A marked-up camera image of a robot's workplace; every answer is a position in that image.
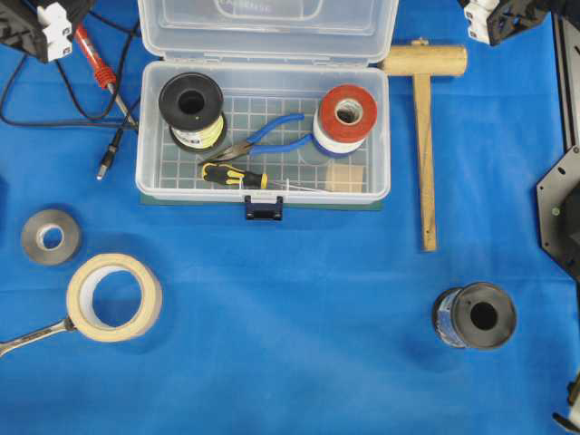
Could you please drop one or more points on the beige tape piece in box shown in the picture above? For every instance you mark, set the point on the beige tape piece in box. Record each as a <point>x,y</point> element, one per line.
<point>345,178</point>

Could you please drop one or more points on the blue table mat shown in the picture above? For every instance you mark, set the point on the blue table mat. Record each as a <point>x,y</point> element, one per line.
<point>319,323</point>

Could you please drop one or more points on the blue handled needle-nose pliers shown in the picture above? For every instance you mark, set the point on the blue handled needle-nose pliers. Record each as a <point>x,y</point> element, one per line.
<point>252,146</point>

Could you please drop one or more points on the yellow wire spool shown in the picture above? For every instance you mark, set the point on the yellow wire spool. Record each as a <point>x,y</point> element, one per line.
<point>192,103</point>

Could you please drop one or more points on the steel wrench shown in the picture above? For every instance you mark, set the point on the steel wrench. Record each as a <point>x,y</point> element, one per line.
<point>65,325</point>

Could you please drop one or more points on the red white tape stack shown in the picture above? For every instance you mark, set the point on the red white tape stack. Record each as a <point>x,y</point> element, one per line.
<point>343,120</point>

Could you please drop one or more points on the beige masking tape roll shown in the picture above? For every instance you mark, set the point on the beige masking tape roll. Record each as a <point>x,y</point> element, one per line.
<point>113,298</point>

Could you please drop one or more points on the blue wire spool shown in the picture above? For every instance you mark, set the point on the blue wire spool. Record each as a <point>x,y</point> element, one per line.
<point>478,316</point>

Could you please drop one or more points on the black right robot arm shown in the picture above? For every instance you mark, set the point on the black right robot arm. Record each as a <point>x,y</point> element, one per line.
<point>493,21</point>

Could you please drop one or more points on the wooden mallet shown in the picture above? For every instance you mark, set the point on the wooden mallet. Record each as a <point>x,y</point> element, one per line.
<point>422,61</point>

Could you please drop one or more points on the red soldering iron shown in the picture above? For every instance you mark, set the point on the red soldering iron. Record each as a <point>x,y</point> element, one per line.
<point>103,74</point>

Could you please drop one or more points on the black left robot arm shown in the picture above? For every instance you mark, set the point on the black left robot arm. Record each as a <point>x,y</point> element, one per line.
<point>42,29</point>

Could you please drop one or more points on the grey tape roll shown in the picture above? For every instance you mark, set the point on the grey tape roll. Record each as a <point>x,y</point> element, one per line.
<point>51,237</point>

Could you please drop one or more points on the yellow black screwdriver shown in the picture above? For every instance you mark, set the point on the yellow black screwdriver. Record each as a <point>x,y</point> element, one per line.
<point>229,176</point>

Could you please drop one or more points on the clear plastic tool box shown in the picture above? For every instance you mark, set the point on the clear plastic tool box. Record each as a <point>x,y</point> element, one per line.
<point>270,59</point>

